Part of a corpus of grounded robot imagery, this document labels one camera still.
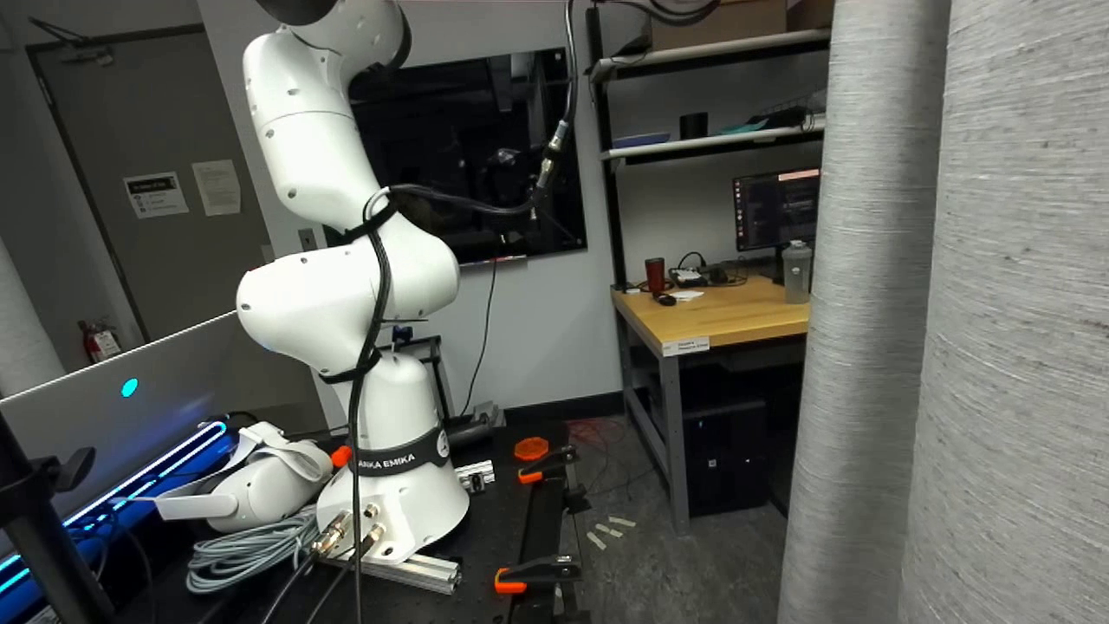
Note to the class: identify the white paper door notice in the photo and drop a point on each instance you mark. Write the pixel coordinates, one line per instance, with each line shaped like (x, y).
(158, 196)
(216, 188)

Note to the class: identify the grey laptop with blue lights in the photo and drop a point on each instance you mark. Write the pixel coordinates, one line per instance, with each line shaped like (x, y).
(104, 405)

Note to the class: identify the black computer tower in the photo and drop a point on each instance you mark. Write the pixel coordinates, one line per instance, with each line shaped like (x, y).
(728, 455)

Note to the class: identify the black wall screen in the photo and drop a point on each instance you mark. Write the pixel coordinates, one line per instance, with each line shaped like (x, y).
(487, 142)

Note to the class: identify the dark computer monitor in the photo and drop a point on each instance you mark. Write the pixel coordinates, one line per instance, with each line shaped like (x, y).
(775, 209)

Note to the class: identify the grey fabric curtain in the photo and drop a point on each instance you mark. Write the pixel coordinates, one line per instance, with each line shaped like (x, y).
(994, 348)

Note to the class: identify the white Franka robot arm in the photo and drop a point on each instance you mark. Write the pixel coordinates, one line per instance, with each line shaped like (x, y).
(324, 299)

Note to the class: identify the black camera stand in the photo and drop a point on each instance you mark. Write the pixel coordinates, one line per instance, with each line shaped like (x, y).
(41, 531)

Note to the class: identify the orange black bar clamp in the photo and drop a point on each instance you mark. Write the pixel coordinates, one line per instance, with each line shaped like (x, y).
(514, 577)
(533, 451)

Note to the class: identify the grey door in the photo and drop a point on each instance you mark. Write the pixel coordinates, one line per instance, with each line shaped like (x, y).
(91, 116)

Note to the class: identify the small dark red container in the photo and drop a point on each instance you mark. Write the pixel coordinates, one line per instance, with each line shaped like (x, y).
(656, 279)

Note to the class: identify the aluminium mounting rail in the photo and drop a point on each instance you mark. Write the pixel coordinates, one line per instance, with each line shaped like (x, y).
(410, 570)

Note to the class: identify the black metal shelf unit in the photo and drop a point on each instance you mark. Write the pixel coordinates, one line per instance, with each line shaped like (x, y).
(714, 145)

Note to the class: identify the small black shelf object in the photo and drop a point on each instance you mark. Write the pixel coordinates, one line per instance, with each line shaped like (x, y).
(693, 128)

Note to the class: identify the clear plastic bottle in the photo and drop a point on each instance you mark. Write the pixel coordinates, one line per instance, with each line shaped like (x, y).
(795, 272)

